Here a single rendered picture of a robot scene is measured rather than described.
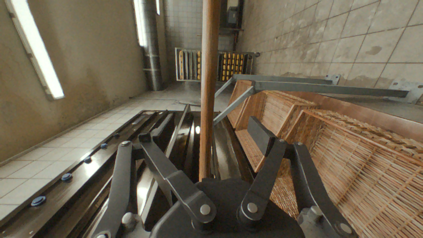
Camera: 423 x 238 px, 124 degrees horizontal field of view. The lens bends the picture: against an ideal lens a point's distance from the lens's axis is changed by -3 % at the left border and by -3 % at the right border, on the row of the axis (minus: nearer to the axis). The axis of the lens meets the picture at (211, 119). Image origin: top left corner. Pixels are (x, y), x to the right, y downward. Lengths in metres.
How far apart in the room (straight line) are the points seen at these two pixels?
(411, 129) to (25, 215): 1.56
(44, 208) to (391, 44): 2.20
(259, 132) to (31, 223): 1.05
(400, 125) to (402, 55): 0.77
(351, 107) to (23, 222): 1.53
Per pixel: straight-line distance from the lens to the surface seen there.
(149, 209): 0.62
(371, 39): 1.53
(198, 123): 1.92
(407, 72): 1.37
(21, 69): 1.74
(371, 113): 0.73
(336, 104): 0.81
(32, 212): 1.12
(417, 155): 0.56
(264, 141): 0.17
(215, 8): 0.26
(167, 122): 0.18
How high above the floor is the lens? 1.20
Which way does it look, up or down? 4 degrees down
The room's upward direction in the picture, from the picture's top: 89 degrees counter-clockwise
